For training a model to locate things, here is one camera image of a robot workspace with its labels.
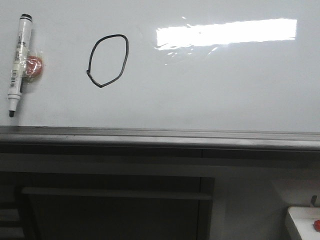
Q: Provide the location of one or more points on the red magnet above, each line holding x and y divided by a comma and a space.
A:
34, 66

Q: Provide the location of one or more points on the white whiteboard marker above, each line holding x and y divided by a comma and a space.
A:
19, 62

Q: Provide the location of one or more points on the white whiteboard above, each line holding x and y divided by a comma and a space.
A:
251, 65

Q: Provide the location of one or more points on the white box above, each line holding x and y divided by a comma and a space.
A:
299, 222

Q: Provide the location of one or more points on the small red object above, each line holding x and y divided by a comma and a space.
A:
316, 225

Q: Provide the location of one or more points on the grey whiteboard tray rail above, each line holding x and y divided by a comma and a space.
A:
160, 138

